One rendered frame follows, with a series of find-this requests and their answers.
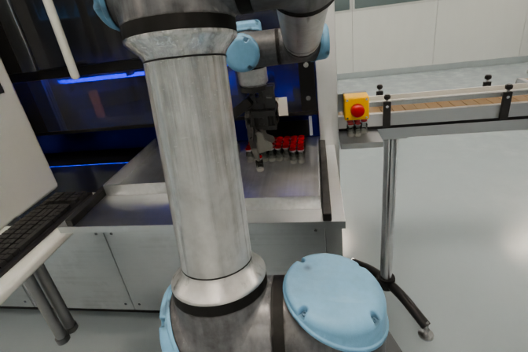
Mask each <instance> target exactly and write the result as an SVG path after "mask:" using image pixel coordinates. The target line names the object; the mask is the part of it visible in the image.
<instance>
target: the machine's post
mask: <svg viewBox="0 0 528 352"><path fill-rule="evenodd" d="M325 23H326V24H327V25H328V29H329V37H330V54H329V56H328V58H326V59H324V60H316V61H315V66H316V79H317V104H318V118H319V131H320V140H325V145H335V154H336V159H337V165H338V171H339V181H340V162H339V117H338V93H337V70H336V24H335V1H334V2H333V3H332V4H331V5H330V6H329V7H328V12H327V15H326V19H325ZM325 235H326V248H327V254H334V255H341V256H343V232H342V229H325Z"/></svg>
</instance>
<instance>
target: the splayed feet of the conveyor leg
mask: <svg viewBox="0 0 528 352"><path fill-rule="evenodd" d="M352 260H354V261H355V262H357V263H358V264H359V266H361V267H364V268H366V269H367V270H368V271H369V272H370V273H371V274H372V275H373V276H374V277H375V278H376V279H377V281H378V282H379V284H380V286H381V288H382V289H383V291H385V292H389V291H391V292H392V293H393V294H394V295H395V296H396V297H397V298H398V300H399V301H400V302H401V303H402V305H403V306H404V307H405V308H406V309H407V310H408V312H409V313H410V314H411V315H412V317H413V318H414V320H415V321H416V322H417V324H418V325H419V326H420V328H419V330H418V336H419V337H420V338H421V339H422V340H424V341H427V342H430V341H432V340H433V339H434V333H433V332H432V331H431V330H430V329H429V325H430V324H431V323H430V321H429V320H428V319H427V318H426V317H425V316H424V315H423V313H422V312H421V311H420V309H419V308H418V307H417V306H416V304H415V303H414V302H413V301H412V300H411V299H410V298H409V296H408V295H407V294H406V293H405V292H404V291H403V290H402V289H401V288H400V287H399V286H398V285H397V284H396V283H395V276H394V274H392V278H391V280H383V279H382V278H381V277H380V270H379V269H377V268H376V267H374V266H371V265H369V264H368V263H365V262H362V261H360V260H357V259H355V258H352Z"/></svg>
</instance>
